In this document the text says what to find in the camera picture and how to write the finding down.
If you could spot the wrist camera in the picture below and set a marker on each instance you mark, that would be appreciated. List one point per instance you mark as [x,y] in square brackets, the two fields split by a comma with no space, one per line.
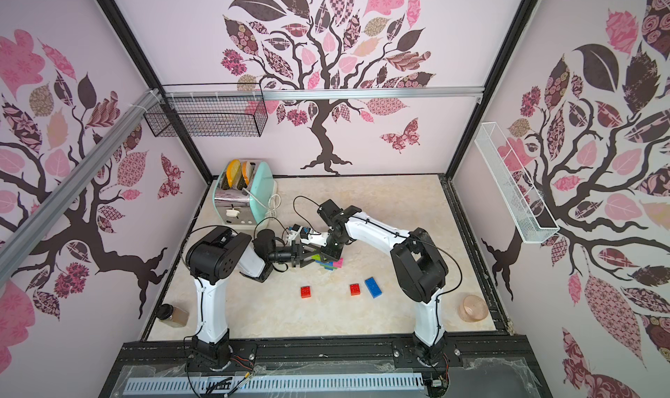
[312,237]
[293,233]

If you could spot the aluminium frame bar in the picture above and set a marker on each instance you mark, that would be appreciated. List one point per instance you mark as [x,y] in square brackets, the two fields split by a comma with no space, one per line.
[22,242]
[336,94]

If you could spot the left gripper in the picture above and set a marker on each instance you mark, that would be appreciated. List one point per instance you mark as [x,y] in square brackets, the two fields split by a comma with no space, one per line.
[297,255]

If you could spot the aluminium frame bar back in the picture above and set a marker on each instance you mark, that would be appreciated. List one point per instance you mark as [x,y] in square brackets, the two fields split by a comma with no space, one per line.
[336,94]

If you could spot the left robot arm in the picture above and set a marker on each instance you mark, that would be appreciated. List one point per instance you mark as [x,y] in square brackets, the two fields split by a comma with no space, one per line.
[222,251]

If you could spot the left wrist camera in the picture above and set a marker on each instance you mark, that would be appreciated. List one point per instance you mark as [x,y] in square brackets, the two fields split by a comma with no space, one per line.
[293,233]

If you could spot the white slotted cable duct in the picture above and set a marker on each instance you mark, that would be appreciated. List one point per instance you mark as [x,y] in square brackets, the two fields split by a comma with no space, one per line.
[272,384]

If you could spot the brown glass jar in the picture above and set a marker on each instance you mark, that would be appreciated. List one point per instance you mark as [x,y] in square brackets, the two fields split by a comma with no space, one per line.
[172,316]

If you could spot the black wire basket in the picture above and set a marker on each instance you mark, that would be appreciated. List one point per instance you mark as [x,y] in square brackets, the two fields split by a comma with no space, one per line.
[233,111]

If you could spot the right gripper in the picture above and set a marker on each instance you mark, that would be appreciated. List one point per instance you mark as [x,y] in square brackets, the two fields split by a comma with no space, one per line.
[334,243]

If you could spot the right blue lego brick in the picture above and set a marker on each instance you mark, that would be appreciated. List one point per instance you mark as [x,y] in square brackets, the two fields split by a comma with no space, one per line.
[373,287]

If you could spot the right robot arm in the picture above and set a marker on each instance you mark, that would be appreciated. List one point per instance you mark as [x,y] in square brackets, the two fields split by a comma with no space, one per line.
[419,267]

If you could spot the mint green toaster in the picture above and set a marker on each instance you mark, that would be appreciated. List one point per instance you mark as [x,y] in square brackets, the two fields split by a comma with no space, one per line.
[246,193]

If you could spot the pink plastic bowl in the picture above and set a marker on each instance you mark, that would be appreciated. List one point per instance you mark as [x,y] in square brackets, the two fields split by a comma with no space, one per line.
[473,309]

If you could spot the white wire shelf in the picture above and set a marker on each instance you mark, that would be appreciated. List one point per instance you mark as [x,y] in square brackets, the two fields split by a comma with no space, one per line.
[506,160]

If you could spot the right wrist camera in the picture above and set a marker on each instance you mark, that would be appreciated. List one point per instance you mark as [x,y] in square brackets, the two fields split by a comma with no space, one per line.
[312,237]

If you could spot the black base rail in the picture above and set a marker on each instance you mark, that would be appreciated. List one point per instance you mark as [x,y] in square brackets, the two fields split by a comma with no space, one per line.
[472,364]

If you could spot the aluminium frame bar left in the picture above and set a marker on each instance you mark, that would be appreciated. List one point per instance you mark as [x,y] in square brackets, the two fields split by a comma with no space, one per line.
[22,242]

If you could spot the left red lego brick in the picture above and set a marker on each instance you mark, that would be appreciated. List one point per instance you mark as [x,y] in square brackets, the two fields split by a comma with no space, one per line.
[305,292]

